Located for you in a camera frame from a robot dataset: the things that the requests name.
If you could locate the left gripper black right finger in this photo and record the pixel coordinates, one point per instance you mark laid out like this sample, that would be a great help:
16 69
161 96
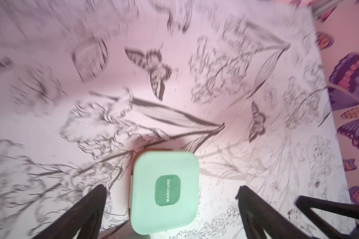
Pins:
260 220

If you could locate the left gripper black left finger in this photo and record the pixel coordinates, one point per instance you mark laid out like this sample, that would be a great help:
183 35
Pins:
82 221

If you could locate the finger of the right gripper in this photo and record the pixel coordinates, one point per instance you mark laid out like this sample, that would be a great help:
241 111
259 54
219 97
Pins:
318 210

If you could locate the green case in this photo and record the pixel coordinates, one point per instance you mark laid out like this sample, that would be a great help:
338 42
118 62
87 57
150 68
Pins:
164 190

